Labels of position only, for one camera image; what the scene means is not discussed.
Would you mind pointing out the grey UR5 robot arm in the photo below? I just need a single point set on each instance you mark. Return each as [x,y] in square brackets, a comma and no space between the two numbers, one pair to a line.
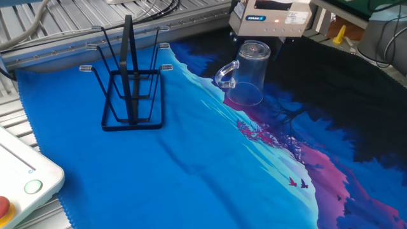
[384,35]

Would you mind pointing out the aluminium table edge rail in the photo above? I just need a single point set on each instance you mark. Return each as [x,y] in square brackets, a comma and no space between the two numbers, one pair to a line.
[63,51]

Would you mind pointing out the yellow plastic object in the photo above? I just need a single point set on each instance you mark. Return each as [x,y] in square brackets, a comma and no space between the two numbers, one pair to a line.
[340,35]

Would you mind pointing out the blue landscape print cloth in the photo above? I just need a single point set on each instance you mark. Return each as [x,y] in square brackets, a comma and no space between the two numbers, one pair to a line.
[190,191]

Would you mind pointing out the white teach pendant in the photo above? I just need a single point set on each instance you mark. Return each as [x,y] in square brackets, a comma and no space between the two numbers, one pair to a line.
[19,165]

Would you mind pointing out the grey aluminium post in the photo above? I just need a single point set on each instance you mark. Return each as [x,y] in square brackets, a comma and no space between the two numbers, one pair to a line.
[321,20]

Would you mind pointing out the grey Schunk gripper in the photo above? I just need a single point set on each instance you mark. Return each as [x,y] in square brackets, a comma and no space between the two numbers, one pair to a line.
[270,22]

